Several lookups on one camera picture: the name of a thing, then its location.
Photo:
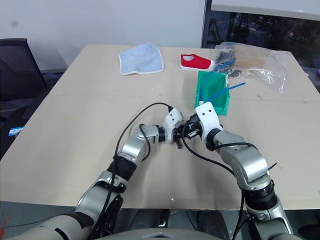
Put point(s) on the dark window pane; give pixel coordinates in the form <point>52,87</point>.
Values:
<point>265,40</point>

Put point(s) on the blue straw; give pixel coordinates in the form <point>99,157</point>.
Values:
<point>225,90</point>

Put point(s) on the green plastic bin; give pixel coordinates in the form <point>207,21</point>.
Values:
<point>217,91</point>

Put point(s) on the black mesh office chair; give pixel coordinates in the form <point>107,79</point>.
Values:
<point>20,75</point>

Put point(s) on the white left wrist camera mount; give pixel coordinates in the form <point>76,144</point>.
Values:
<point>172,122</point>

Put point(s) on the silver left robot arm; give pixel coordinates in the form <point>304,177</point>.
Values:
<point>135,147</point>

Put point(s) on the blue checked cloth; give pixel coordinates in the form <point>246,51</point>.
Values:
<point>141,60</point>

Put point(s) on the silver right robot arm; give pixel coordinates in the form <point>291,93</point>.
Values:
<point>246,162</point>

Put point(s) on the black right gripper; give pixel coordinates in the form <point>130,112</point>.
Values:
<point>193,127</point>

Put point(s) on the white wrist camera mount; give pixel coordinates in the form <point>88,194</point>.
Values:
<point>208,117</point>
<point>172,122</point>

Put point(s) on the grey robot torso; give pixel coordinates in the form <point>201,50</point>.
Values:
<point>125,231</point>

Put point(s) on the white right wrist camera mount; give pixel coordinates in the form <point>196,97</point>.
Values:
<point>208,117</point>

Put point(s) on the red slip-on shoe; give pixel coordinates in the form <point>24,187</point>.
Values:
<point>196,62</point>

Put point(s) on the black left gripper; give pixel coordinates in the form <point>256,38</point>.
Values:
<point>179,133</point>

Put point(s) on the clear plastic bag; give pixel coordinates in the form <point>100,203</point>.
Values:
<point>252,62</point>

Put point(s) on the blue label sticker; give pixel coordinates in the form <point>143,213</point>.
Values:
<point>16,130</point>

